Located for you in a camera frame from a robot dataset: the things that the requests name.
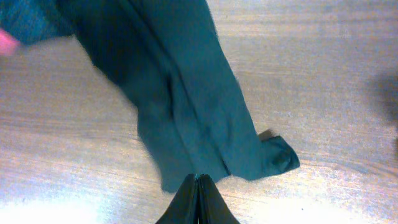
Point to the black leggings red waistband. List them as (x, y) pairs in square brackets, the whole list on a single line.
[(166, 59)]

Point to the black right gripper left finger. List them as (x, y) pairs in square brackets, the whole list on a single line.
[(183, 207)]

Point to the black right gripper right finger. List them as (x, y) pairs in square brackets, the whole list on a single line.
[(212, 207)]

